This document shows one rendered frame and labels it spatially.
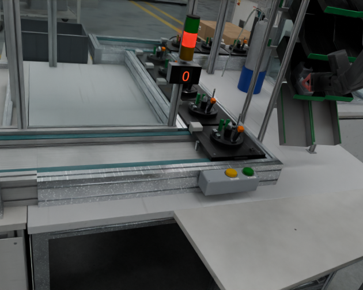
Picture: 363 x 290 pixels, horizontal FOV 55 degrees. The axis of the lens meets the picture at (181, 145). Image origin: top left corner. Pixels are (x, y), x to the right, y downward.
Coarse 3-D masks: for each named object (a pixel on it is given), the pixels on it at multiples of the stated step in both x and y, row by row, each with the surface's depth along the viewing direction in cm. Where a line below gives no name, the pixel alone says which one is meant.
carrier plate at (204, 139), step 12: (192, 132) 144; (204, 132) 145; (204, 144) 136; (216, 144) 137; (252, 144) 143; (216, 156) 130; (228, 156) 131; (240, 156) 133; (252, 156) 136; (264, 156) 138
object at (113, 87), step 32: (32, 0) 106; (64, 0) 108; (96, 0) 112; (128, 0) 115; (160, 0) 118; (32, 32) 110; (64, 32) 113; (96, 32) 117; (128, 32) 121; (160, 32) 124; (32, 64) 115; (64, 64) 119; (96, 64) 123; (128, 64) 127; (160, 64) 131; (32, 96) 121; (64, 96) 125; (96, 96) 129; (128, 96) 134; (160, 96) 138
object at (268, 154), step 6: (198, 84) 196; (204, 90) 189; (210, 96) 184; (216, 102) 177; (222, 108) 172; (228, 114) 168; (180, 120) 153; (234, 120) 162; (180, 126) 148; (186, 126) 149; (246, 132) 154; (252, 138) 151; (258, 144) 147; (264, 150) 143; (270, 156) 140
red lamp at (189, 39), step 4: (184, 32) 124; (184, 36) 124; (188, 36) 124; (192, 36) 124; (196, 36) 125; (184, 40) 125; (188, 40) 124; (192, 40) 124; (184, 44) 125; (188, 44) 125; (192, 44) 125
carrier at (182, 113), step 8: (184, 104) 166; (192, 104) 160; (200, 104) 164; (208, 104) 166; (216, 104) 173; (184, 112) 158; (192, 112) 157; (200, 112) 156; (208, 112) 156; (216, 112) 159; (224, 112) 166; (184, 120) 152; (192, 120) 153; (200, 120) 154; (208, 120) 155; (216, 120) 157; (224, 120) 158; (232, 120) 160
